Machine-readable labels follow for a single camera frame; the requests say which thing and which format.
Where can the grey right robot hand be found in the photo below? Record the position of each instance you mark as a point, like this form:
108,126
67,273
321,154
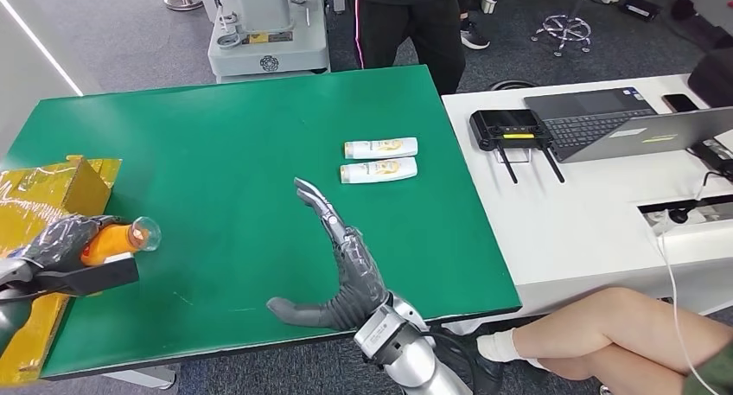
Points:
358,278

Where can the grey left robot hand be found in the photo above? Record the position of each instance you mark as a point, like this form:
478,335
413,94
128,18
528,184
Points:
60,240

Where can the orange plastic bottle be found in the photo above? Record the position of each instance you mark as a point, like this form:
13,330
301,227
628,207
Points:
111,240

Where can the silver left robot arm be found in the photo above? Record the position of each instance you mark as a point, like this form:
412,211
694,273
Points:
11,312

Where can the grey robot base machine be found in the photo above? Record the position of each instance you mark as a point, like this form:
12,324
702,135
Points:
266,43

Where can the white shampoo bottle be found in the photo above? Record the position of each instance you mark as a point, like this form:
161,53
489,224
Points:
378,148
378,171

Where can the yellow taped cardboard box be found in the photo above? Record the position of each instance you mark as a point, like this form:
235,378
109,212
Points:
40,192

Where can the black controller with antennas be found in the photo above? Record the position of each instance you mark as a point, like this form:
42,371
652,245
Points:
504,124

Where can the standing person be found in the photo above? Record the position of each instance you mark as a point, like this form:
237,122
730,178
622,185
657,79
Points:
412,31

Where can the seated person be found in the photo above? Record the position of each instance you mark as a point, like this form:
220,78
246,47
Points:
618,323

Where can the grey open laptop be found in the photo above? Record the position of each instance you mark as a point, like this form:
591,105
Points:
638,136

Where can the chrome chair base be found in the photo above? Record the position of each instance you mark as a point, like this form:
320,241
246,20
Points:
564,27

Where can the black plug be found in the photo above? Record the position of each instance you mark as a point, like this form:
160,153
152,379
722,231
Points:
680,215

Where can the black smartphone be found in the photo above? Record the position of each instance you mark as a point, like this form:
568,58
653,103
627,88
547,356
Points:
681,102

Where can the black power adapter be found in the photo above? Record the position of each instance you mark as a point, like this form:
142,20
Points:
713,153

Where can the black box on floor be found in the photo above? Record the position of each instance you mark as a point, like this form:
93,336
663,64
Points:
640,7

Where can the black chair back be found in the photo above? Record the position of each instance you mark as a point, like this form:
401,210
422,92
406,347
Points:
713,77

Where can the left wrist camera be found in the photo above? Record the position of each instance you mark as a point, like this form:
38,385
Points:
91,278

